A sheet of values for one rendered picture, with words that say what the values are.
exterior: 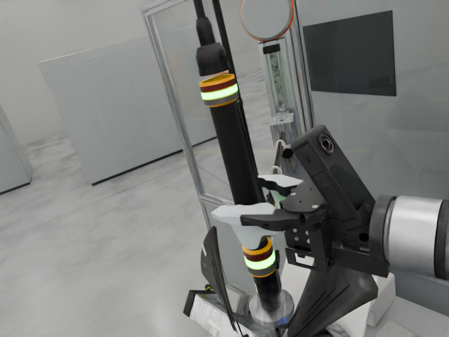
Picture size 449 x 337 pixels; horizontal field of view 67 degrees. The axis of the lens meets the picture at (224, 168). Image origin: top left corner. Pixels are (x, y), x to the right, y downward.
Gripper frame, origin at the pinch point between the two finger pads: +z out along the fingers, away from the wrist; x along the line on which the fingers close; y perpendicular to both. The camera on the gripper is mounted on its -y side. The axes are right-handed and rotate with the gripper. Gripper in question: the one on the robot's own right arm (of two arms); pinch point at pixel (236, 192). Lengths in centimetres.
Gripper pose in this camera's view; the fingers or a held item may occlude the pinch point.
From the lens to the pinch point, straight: 47.4
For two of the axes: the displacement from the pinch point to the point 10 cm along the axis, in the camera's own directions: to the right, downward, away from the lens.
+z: -7.7, -0.6, 6.4
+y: 2.4, 9.0, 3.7
